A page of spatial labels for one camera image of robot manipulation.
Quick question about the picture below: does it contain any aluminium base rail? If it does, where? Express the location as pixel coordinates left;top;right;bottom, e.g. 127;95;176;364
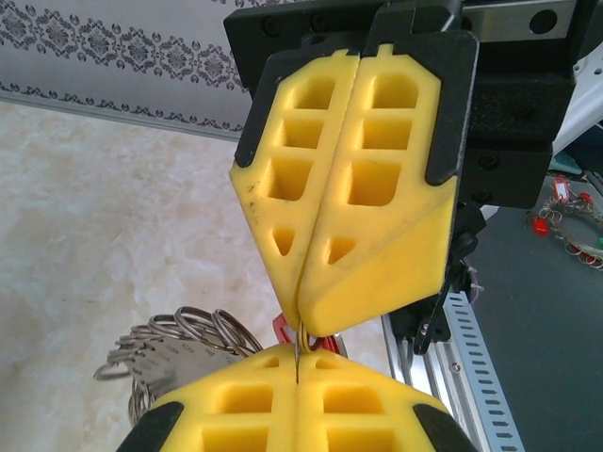
381;308;477;452

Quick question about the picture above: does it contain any metal plate with key rings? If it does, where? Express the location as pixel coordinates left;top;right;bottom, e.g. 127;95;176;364
92;305;265;425

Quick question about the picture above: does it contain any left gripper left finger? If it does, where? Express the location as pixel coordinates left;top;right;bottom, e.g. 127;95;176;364
117;343;301;452

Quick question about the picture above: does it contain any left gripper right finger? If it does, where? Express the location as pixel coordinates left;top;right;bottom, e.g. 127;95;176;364
299;350;477;452

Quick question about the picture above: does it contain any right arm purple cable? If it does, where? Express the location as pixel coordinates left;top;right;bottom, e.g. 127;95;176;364
459;257;485;303

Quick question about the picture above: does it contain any key holder with red tags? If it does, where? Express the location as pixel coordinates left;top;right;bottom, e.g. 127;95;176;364
524;175;603;270

